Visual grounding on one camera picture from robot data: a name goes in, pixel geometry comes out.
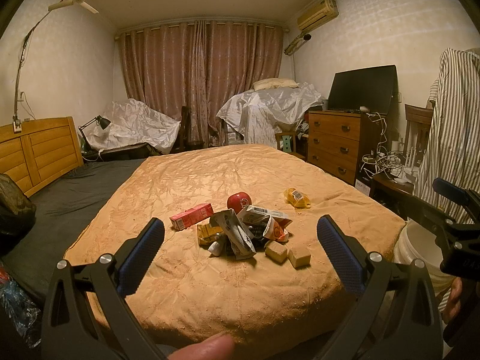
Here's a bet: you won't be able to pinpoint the tan sponge block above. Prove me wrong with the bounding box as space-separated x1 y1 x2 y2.
288 246 311 269

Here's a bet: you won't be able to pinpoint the tan cube block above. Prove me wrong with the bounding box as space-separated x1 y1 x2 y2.
265 241 288 264

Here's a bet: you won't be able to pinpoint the person's right hand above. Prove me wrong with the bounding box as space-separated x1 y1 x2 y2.
442 277 462 324

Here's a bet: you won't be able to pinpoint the person's left hand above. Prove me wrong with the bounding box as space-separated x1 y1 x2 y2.
168 333 235 360

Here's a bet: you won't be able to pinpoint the white plastic bucket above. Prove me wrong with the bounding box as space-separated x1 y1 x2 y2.
394 219 454 295

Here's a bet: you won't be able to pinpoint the striped cloth cover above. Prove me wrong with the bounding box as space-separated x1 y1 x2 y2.
413 49 479 224

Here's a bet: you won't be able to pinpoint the dark side table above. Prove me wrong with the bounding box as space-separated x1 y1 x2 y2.
368 172 413 219

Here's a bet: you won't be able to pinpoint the wooden chair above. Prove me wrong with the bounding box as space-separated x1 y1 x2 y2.
403 104 433 167

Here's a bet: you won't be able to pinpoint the yellow snack packet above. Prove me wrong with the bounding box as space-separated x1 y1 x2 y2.
283 188 311 209

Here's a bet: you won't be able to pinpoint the wooden dresser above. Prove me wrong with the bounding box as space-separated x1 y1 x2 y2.
307 111 383 185

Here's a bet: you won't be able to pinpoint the black television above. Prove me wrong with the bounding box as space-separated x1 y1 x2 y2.
328 65 398 115

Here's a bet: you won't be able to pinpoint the red apple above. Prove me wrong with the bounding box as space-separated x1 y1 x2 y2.
227 192 252 214

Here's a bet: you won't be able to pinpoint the red milk carton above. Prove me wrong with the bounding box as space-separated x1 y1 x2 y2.
170 203 213 231

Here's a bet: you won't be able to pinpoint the wooden headboard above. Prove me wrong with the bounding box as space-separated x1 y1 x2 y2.
0 116 84 197

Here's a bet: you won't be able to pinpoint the right silver plastic sheet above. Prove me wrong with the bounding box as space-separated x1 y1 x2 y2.
216 83 326 147

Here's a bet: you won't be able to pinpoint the silver plastic sheet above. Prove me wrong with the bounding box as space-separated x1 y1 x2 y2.
92 98 181 154
216 83 326 147

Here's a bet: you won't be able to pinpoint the black desk lamp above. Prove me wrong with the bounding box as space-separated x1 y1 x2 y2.
77 115 112 154

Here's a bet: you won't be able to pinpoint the cream pillow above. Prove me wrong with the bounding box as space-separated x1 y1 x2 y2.
252 78 299 91

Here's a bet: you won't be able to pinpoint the left silver plastic sheet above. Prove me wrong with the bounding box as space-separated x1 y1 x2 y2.
92 98 181 154

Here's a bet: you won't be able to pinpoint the brown curtain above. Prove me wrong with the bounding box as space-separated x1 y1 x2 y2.
118 20 285 147

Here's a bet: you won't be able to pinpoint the tangled white cables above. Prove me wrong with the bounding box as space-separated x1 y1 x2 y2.
359 111 418 181

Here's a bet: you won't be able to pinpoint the wall air conditioner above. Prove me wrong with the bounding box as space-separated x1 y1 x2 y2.
297 0 338 32

